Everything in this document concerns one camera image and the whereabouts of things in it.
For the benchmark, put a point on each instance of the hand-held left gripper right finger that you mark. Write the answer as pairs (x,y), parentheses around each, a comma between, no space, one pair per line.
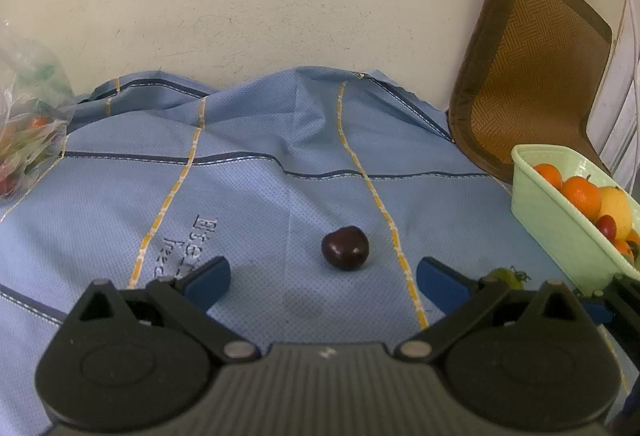
(440,282)

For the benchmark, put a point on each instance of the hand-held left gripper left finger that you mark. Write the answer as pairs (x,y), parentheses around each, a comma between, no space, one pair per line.
(210,280)

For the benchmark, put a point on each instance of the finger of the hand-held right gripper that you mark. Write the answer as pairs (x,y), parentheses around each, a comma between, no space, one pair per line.
(597,311)

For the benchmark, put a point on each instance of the light green round fruit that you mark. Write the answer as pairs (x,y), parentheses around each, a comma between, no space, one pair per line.
(505,277)

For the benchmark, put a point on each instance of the light green plastic basin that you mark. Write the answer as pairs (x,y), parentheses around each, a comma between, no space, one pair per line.
(550,226)

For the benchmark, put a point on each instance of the dark red cherry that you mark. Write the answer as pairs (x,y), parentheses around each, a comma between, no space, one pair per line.
(345,247)

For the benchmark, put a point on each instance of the orange with green stem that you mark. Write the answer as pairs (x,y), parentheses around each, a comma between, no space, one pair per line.
(581,194)

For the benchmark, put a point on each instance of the red round fruit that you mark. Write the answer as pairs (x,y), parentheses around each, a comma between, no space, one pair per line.
(606,226)

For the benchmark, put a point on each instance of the yellow round fruit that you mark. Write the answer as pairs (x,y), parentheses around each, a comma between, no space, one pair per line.
(616,211)

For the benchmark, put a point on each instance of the light blue striped cloth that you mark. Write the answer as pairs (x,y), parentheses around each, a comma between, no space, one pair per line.
(250,176)

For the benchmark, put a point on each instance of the white ribbed panel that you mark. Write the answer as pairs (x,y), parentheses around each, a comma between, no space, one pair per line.
(620,116)

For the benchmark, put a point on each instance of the brown woven seat mat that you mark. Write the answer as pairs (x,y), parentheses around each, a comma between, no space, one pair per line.
(530,81)

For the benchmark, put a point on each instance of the clear plastic bag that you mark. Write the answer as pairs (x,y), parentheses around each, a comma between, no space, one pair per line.
(27,116)

